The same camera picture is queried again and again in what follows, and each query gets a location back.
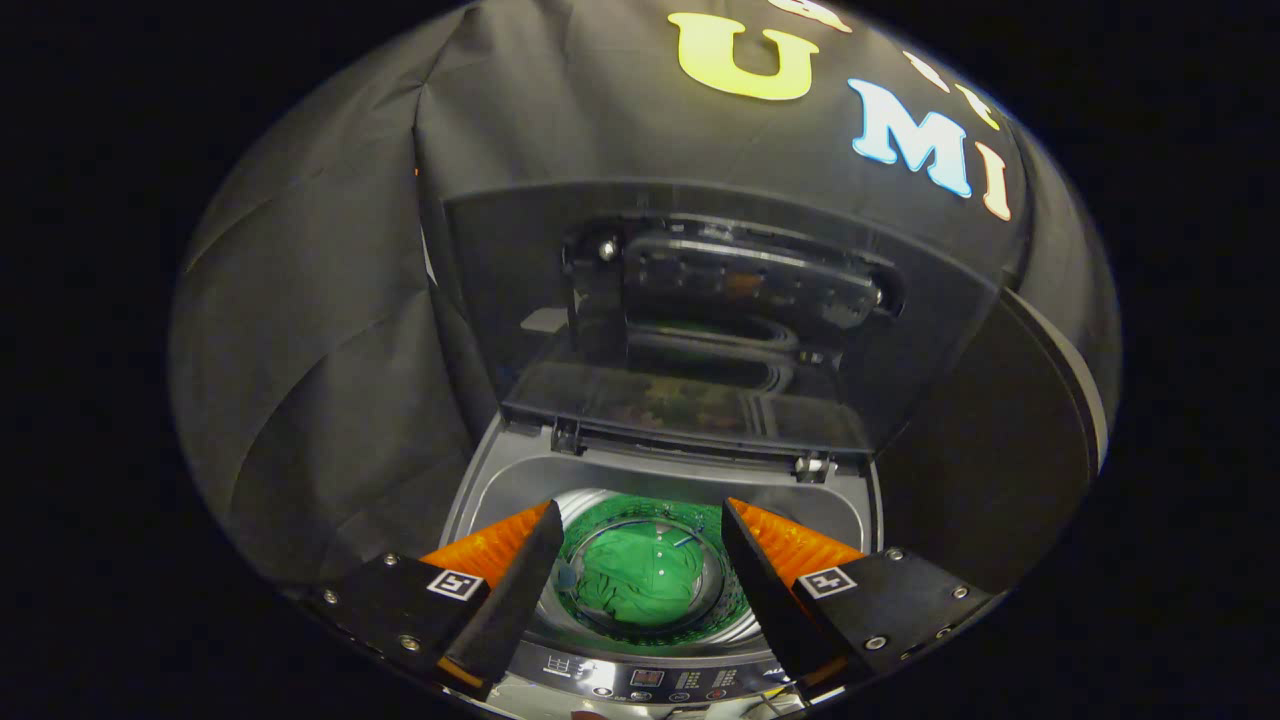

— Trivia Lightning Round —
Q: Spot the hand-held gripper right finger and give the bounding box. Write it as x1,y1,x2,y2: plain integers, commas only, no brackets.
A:
720,497,1001,691

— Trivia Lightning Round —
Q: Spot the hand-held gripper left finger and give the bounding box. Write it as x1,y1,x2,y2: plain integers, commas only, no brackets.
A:
305,500,566,701

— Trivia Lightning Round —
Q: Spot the green polo shirt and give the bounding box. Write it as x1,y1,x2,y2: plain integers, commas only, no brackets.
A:
575,525,706,631

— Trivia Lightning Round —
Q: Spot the dark washing machine lid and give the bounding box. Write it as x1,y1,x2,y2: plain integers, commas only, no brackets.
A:
445,180,1001,461

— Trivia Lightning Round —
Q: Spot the black backdrop cloth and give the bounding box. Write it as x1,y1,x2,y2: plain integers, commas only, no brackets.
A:
170,0,1121,586

